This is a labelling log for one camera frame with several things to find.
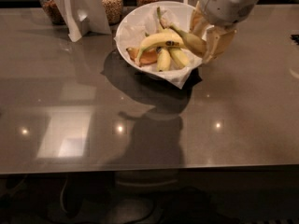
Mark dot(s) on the large yellow top banana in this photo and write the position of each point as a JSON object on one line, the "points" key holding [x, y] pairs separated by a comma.
{"points": [[193, 43]]}

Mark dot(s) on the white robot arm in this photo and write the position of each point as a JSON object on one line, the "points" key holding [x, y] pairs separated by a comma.
{"points": [[217, 21]]}

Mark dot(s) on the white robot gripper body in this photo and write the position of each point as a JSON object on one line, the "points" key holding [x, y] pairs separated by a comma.
{"points": [[226, 7]]}

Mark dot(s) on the white folded paper stand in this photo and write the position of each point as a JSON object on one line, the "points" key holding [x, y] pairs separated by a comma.
{"points": [[83, 16]]}

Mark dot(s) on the left glass jar with nuts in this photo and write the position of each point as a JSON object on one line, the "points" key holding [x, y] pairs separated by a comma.
{"points": [[52, 11]]}

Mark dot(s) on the yellow banana across middle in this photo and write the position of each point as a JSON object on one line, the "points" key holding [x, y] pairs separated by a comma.
{"points": [[168, 40]]}

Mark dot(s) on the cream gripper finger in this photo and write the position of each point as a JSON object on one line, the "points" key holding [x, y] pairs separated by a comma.
{"points": [[198, 24], [217, 41]]}

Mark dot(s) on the small yellow banana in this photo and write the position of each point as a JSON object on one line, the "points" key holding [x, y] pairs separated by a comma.
{"points": [[179, 57], [163, 59]]}

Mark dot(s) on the white bowl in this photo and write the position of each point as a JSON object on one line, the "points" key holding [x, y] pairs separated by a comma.
{"points": [[137, 16]]}

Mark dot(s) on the middle glass jar with grains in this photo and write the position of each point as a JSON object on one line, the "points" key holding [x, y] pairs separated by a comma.
{"points": [[113, 9]]}

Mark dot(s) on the small yellow banana left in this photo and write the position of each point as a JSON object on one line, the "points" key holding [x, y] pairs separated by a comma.
{"points": [[163, 59]]}

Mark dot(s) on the white paper liner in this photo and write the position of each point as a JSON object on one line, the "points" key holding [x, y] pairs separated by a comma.
{"points": [[130, 31]]}

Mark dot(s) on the small yellow banana right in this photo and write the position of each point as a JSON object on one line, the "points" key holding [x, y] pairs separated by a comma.
{"points": [[179, 57]]}

